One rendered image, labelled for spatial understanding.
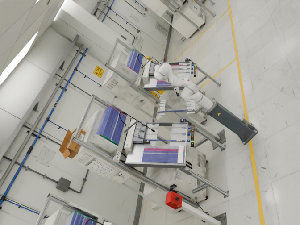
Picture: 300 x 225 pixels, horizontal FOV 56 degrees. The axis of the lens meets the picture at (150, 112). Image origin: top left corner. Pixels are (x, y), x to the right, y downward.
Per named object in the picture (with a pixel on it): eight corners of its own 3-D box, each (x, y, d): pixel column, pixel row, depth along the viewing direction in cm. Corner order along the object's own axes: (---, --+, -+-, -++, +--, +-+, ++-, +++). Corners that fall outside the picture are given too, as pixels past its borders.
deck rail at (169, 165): (185, 167, 330) (185, 164, 325) (185, 168, 328) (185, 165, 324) (126, 165, 343) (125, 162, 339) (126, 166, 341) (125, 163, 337)
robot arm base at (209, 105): (213, 97, 358) (202, 89, 351) (218, 104, 341) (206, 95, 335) (203, 108, 364) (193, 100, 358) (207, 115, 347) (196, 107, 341)
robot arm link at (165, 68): (189, 95, 347) (197, 85, 346) (191, 97, 336) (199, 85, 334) (156, 72, 338) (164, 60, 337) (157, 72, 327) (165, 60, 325)
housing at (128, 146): (138, 126, 390) (136, 118, 381) (132, 154, 355) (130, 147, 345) (132, 126, 392) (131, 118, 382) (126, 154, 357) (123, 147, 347)
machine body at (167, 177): (209, 157, 418) (177, 136, 397) (210, 200, 368) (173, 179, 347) (179, 174, 458) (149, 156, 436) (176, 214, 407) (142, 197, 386)
